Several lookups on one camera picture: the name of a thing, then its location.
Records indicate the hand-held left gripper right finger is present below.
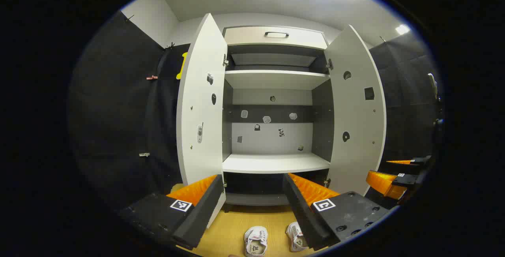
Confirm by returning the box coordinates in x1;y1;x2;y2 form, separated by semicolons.
282;173;399;251

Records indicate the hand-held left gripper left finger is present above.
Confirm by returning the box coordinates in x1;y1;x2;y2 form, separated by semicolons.
118;174;226;250

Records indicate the white canvas shoe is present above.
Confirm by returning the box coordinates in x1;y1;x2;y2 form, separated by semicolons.
243;226;269;257
286;221;309;253

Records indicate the white grey shoe cabinet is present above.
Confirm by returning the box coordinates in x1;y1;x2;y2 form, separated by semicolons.
222;25;332;213

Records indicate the white cabinet door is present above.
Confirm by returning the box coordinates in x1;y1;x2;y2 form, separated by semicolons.
176;13;228;229
324;25;387;196

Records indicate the black backdrop cloth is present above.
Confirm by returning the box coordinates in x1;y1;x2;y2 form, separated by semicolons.
369;32;444;178
69;10;191;210

